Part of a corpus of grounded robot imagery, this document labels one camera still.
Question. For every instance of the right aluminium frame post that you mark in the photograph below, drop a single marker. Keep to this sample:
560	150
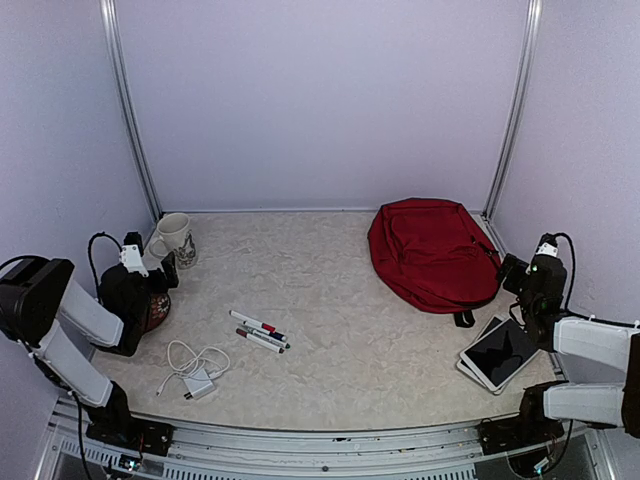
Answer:
523	73

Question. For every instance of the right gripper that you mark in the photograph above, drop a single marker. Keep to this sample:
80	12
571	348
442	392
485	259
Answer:
510	283

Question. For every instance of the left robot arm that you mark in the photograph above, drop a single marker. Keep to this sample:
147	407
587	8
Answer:
41	301

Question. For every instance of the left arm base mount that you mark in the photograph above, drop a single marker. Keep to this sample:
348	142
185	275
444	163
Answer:
143	436

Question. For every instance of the aluminium frame post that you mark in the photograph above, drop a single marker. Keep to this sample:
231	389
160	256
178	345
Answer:
523	73
116	53

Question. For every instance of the front aluminium rail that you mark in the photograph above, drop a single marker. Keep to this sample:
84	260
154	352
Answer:
206	451

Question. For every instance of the white marker red cap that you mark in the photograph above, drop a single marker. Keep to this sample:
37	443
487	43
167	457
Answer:
252	322

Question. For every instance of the white charger with cable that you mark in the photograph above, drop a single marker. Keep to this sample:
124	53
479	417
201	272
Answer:
198	371

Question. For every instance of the white ceramic mug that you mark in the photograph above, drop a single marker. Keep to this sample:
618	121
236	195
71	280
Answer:
173	234

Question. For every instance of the white marker dark-red cap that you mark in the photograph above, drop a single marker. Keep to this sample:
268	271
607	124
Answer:
260	341

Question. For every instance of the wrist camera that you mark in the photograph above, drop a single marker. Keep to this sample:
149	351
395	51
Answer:
547	245
131	254

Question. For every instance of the white marker black cap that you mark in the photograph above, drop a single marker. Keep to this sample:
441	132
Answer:
274	335

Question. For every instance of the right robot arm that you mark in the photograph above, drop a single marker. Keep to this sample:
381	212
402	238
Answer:
610	404

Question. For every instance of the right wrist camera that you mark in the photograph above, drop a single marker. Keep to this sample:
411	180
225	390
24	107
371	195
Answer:
547	245

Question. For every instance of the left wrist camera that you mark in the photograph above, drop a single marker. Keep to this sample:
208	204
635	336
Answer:
131	254

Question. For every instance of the left aluminium frame post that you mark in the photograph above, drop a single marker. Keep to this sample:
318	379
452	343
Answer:
116	53

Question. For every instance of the red patterned dish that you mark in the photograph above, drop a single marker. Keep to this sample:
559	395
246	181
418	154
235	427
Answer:
160	307

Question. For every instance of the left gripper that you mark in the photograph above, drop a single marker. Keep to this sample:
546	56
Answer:
168	263

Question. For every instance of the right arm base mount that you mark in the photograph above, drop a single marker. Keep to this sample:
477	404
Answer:
498	436

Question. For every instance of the red backpack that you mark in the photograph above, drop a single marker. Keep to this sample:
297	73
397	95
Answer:
432	254

